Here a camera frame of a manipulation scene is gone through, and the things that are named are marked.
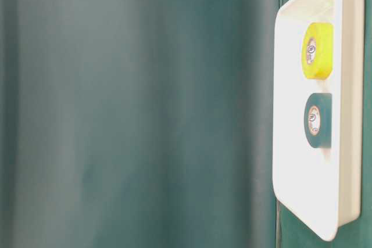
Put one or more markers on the green tape roll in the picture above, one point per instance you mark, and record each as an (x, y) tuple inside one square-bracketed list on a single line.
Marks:
[(317, 120)]

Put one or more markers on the yellow tape roll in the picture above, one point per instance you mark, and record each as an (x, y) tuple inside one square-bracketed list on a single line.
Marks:
[(317, 51)]

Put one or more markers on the white plastic tray case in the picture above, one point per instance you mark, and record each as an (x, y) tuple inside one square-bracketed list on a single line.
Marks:
[(320, 186)]

